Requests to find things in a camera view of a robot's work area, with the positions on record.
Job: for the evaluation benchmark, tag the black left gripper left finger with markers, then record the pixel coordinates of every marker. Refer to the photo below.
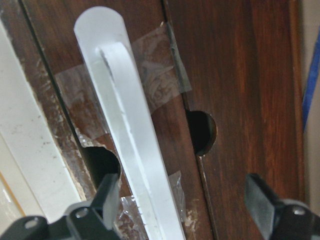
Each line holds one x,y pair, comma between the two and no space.
96,220

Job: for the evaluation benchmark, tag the white drawer handle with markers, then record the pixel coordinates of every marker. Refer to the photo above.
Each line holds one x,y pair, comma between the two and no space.
105,47

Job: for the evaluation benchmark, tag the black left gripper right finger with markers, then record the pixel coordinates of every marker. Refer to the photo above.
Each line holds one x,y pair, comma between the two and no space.
276,218

